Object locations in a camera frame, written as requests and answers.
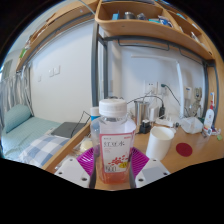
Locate flat round red coaster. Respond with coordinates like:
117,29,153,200
175,142,194,158

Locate white desk lamp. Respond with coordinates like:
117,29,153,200
131,54,185,118

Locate blue bottle with white cap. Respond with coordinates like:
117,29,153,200
89,106,101,122

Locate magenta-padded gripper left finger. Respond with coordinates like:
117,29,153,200
54,147,98,190

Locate clear bottle with pink drink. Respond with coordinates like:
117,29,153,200
89,98,137,185

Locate grey bed curtain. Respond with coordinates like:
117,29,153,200
0,73,33,118

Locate white pump bottle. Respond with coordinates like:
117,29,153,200
203,99,216,132

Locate green pillow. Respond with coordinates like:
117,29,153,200
3,104,33,134

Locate small black block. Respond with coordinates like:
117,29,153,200
138,119,152,135

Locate white plastic cup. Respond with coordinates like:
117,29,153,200
145,126,176,162

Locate bed with green sheet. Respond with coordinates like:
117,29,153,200
0,103,88,168

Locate grey laptop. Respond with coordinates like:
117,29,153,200
50,121,87,139

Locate white power brick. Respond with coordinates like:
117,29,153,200
148,105,161,123

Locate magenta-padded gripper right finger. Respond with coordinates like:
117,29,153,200
128,146,172,189

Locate wooden shelf unit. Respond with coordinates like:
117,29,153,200
94,0,218,63

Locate wooden tree-man figurine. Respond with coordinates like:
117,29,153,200
189,87,204,116

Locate white wall socket with plug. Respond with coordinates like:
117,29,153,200
159,82,170,96

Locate white wall panel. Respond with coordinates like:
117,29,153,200
184,86,194,100

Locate blue white plaid blanket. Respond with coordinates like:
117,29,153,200
18,134,70,168

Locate black power adapter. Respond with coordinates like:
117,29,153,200
158,105,167,119

